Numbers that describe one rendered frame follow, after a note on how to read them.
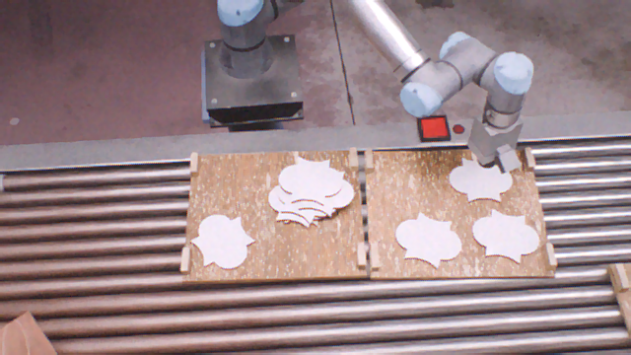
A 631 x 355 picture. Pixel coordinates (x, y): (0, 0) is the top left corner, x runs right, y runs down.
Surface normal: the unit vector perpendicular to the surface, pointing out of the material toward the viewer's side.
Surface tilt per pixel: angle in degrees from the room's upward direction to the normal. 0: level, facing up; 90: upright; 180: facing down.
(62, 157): 0
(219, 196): 0
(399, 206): 0
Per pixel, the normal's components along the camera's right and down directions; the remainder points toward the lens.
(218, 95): 0.00, -0.58
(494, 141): 0.43, 0.73
